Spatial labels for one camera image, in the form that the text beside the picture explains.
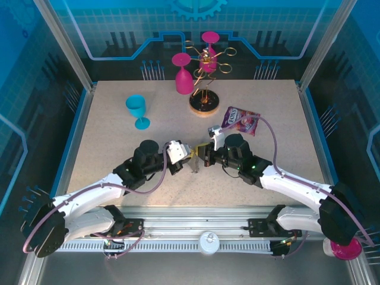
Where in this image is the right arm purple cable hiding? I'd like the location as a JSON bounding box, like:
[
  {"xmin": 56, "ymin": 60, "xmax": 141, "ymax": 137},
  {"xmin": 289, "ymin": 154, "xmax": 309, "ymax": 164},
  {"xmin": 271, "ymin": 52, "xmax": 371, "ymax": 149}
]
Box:
[{"xmin": 221, "ymin": 115, "xmax": 375, "ymax": 258}]

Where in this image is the gold wire glass rack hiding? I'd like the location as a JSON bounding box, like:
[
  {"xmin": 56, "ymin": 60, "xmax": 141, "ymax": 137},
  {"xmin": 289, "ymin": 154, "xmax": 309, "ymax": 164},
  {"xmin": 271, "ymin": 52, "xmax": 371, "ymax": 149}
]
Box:
[{"xmin": 181, "ymin": 40, "xmax": 237, "ymax": 119}]

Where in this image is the pink plastic goblet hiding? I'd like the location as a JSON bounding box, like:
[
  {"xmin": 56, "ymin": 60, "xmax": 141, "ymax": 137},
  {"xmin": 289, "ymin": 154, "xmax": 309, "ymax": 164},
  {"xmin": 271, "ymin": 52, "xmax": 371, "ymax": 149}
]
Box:
[
  {"xmin": 171, "ymin": 53, "xmax": 193, "ymax": 95},
  {"xmin": 199, "ymin": 31, "xmax": 220, "ymax": 73}
]

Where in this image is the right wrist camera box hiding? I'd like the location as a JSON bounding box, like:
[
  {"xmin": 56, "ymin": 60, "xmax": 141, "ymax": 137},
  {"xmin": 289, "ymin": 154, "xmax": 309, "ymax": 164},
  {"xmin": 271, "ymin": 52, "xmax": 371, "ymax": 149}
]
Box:
[{"xmin": 207, "ymin": 126, "xmax": 227, "ymax": 151}]

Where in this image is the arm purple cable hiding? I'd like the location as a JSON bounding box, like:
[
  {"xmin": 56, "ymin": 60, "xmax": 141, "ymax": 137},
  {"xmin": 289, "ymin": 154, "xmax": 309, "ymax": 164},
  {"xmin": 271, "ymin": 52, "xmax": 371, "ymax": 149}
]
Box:
[
  {"xmin": 22, "ymin": 142, "xmax": 172, "ymax": 259},
  {"xmin": 221, "ymin": 115, "xmax": 375, "ymax": 258}
]

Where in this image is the cyan plastic goblet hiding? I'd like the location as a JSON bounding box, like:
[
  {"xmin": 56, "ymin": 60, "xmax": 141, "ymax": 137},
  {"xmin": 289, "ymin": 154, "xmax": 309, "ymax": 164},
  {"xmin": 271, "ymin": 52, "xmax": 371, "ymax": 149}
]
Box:
[{"xmin": 125, "ymin": 94, "xmax": 151, "ymax": 130}]

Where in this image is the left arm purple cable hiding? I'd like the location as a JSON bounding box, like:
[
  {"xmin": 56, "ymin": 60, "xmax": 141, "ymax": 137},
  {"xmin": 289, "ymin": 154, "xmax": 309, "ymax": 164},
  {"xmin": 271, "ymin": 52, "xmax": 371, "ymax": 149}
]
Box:
[{"xmin": 22, "ymin": 142, "xmax": 172, "ymax": 259}]

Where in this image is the white slotted cable duct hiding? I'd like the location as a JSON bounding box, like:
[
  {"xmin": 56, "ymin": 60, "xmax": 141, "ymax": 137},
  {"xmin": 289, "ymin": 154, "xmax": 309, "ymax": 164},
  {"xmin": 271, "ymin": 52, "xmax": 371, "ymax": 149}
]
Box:
[{"xmin": 47, "ymin": 240, "xmax": 273, "ymax": 254}]

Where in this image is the purple candy bag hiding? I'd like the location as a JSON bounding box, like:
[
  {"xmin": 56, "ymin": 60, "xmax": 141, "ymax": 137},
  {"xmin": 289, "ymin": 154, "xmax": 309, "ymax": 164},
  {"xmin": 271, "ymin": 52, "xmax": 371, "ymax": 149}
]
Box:
[{"xmin": 220, "ymin": 106, "xmax": 261, "ymax": 137}]

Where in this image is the aluminium frame post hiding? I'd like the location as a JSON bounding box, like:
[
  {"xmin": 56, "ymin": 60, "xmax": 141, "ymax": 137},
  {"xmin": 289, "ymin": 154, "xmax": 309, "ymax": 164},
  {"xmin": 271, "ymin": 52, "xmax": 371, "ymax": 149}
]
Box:
[
  {"xmin": 298, "ymin": 0, "xmax": 359, "ymax": 91},
  {"xmin": 32, "ymin": 0, "xmax": 97, "ymax": 91}
]

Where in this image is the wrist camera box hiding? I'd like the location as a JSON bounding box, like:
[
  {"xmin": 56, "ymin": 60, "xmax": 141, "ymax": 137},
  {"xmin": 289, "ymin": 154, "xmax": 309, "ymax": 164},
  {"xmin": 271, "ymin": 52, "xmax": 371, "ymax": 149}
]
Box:
[
  {"xmin": 207, "ymin": 126, "xmax": 227, "ymax": 151},
  {"xmin": 164, "ymin": 140, "xmax": 192, "ymax": 164}
]

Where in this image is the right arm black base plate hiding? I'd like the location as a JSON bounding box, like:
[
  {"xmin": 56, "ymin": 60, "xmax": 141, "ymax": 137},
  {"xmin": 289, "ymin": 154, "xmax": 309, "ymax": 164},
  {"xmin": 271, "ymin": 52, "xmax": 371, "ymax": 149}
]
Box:
[{"xmin": 248, "ymin": 217, "xmax": 303, "ymax": 238}]

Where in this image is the aluminium mounting rail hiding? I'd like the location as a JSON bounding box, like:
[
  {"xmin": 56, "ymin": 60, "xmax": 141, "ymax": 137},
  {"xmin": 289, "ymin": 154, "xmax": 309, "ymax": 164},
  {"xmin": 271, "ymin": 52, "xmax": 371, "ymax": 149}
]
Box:
[{"xmin": 37, "ymin": 206, "xmax": 359, "ymax": 237}]

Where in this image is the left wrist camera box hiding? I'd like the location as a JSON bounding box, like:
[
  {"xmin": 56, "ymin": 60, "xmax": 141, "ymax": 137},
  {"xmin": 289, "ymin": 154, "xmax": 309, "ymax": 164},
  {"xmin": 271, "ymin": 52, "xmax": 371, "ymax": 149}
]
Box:
[{"xmin": 164, "ymin": 140, "xmax": 192, "ymax": 164}]

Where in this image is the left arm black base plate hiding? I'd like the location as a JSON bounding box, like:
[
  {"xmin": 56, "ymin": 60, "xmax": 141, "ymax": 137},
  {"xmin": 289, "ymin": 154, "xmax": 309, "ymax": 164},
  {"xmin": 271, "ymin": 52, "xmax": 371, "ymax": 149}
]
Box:
[{"xmin": 90, "ymin": 218, "xmax": 147, "ymax": 238}]

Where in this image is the white round cap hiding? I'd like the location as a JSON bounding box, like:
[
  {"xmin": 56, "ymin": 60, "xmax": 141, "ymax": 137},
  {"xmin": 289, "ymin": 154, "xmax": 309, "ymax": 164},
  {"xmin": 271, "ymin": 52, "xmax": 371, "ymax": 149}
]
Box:
[{"xmin": 198, "ymin": 230, "xmax": 221, "ymax": 255}]

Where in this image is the pink and white plastic cup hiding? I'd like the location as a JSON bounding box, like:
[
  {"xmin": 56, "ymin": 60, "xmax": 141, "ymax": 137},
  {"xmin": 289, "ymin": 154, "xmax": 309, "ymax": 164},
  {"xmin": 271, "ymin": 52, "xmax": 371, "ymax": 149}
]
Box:
[{"xmin": 322, "ymin": 239, "xmax": 363, "ymax": 261}]

